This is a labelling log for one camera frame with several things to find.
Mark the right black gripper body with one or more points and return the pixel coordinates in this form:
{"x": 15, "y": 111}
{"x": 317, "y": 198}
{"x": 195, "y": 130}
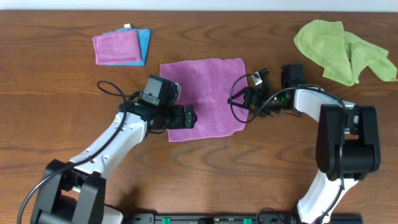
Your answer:
{"x": 252, "y": 97}

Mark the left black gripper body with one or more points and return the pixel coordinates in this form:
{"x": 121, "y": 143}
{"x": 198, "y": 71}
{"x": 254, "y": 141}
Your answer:
{"x": 186, "y": 116}

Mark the purple microfiber cloth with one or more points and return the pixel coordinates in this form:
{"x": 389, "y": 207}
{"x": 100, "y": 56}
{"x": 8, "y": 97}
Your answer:
{"x": 206, "y": 85}

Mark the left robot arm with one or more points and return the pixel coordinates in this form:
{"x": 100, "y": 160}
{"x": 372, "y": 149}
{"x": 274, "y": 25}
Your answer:
{"x": 74, "y": 191}

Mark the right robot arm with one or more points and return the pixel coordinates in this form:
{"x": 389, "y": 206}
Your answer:
{"x": 347, "y": 147}

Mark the folded purple cloth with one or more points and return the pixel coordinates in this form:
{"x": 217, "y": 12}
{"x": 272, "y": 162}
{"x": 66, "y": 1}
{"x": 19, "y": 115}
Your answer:
{"x": 117, "y": 47}

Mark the folded blue cloth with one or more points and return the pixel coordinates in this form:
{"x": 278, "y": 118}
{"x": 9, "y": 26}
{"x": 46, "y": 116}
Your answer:
{"x": 143, "y": 36}

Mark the green microfiber cloth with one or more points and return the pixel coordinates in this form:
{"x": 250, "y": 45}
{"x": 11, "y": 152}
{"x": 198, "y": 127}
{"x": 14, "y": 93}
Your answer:
{"x": 342, "y": 54}

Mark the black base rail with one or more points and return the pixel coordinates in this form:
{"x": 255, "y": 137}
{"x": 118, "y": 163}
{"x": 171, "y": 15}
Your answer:
{"x": 264, "y": 218}

